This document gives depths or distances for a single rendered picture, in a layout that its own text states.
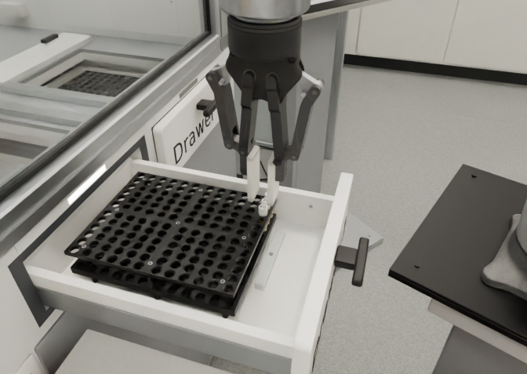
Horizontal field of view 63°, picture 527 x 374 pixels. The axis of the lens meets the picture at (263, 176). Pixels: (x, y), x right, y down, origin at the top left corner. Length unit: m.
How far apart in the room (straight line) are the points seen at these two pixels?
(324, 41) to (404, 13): 1.90
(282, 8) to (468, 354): 0.64
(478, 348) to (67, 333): 0.63
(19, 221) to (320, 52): 1.10
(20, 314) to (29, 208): 0.13
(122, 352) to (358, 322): 1.08
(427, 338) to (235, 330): 1.21
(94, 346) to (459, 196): 0.67
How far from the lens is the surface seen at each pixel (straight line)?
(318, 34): 1.42
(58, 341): 0.68
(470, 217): 0.84
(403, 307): 1.68
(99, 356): 0.65
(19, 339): 0.61
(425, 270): 0.72
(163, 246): 0.55
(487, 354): 0.82
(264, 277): 0.57
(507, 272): 0.74
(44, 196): 0.57
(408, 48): 3.38
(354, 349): 1.54
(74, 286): 0.55
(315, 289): 0.46
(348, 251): 0.53
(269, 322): 0.55
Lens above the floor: 1.29
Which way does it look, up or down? 36 degrees down
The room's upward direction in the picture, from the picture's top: straight up
